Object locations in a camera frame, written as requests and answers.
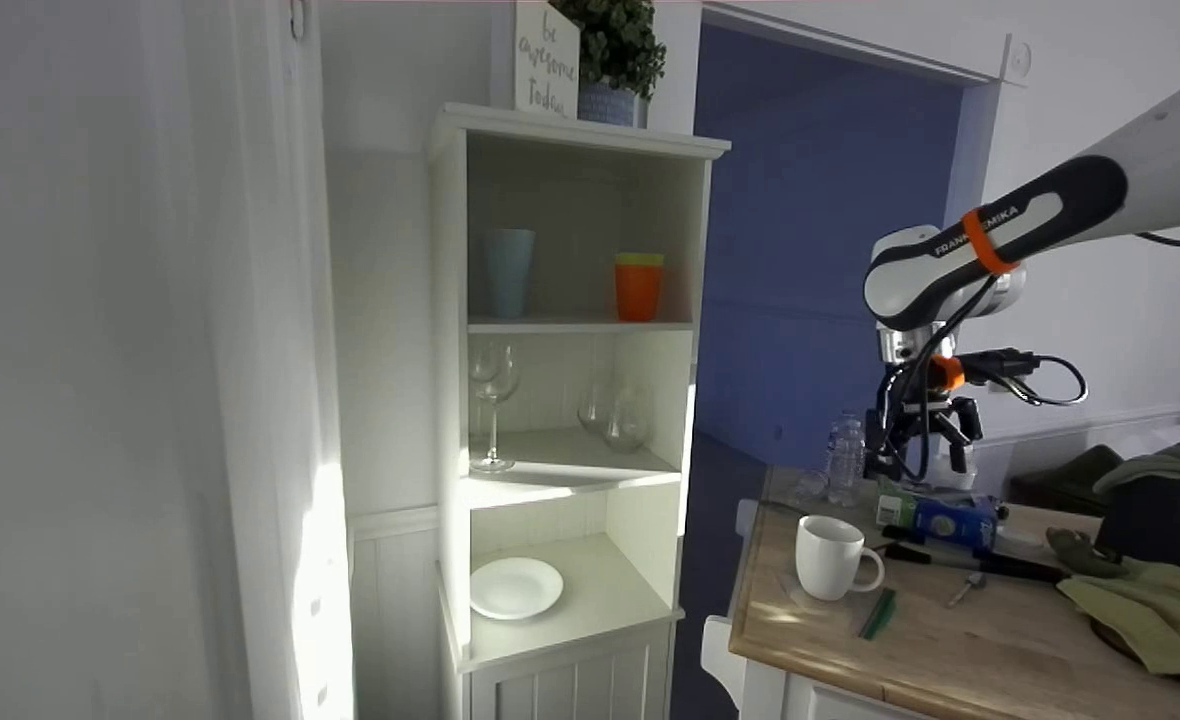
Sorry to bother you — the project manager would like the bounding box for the potted green plant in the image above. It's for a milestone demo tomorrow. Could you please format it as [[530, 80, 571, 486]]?
[[549, 0, 672, 133]]

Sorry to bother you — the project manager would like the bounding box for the light green cloth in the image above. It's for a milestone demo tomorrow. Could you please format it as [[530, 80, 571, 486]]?
[[1087, 431, 1180, 499]]

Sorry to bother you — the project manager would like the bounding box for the small metal spoon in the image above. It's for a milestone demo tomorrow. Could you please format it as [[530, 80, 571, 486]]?
[[945, 569, 994, 613]]

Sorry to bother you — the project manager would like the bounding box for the dark olive cloth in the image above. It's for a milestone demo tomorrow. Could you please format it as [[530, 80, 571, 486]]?
[[1003, 441, 1132, 520]]

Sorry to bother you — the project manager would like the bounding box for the white ceramic mug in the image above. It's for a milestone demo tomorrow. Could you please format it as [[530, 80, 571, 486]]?
[[791, 514, 886, 604]]

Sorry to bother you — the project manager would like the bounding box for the blue plastic cup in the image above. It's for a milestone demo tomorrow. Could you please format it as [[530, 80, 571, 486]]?
[[484, 224, 541, 325]]

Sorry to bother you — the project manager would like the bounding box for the white round plate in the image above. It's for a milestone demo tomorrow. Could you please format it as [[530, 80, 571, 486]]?
[[468, 553, 569, 628]]

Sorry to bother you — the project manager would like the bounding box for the white shelf cabinet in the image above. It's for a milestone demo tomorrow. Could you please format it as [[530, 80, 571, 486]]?
[[427, 99, 734, 720]]

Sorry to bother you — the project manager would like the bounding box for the clear plastic bottle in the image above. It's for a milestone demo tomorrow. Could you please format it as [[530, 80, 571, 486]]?
[[825, 415, 870, 509]]

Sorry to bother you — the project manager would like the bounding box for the white lettered sign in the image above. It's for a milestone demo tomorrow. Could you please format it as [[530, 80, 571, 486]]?
[[506, 0, 583, 123]]

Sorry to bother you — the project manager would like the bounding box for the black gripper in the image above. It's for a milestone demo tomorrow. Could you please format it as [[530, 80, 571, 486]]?
[[868, 382, 986, 495]]

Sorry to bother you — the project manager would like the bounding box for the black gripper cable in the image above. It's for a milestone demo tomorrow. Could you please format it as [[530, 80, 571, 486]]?
[[957, 344, 1092, 413]]

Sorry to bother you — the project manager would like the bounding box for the orange cable strap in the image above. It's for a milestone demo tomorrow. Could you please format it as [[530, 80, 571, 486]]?
[[959, 210, 1018, 281]]

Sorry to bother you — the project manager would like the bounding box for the black slotted spatula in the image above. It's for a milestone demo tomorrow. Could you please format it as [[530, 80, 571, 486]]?
[[880, 526, 1077, 588]]

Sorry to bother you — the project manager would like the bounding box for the blue and green box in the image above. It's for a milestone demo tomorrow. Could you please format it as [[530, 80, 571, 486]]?
[[870, 489, 1009, 557]]

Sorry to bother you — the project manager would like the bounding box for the tall clear wine glass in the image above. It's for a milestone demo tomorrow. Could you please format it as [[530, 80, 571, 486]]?
[[468, 342, 525, 471]]

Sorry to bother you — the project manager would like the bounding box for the square glass coaster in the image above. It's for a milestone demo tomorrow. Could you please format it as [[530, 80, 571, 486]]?
[[785, 582, 903, 644]]

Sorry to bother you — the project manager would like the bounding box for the orange plastic cup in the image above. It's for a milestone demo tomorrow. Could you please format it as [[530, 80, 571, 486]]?
[[612, 252, 668, 329]]

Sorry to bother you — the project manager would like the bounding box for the short clear wine glass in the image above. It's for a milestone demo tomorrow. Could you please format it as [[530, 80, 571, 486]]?
[[577, 383, 612, 431], [600, 389, 655, 455]]

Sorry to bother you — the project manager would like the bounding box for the black bag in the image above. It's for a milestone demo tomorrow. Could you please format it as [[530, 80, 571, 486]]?
[[1094, 476, 1180, 582]]

